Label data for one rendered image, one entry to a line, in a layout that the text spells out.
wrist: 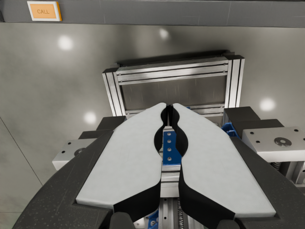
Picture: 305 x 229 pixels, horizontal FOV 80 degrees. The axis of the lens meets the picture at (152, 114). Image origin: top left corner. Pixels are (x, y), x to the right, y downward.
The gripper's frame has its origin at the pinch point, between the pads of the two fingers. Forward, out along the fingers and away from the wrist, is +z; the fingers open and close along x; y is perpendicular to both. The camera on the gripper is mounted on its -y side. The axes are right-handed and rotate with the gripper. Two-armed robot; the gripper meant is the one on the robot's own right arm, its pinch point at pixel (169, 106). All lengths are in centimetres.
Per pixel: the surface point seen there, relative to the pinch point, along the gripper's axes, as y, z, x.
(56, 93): 56, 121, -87
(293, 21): -4.0, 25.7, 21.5
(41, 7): -5.6, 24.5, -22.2
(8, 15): -4.2, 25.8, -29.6
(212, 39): 12, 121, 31
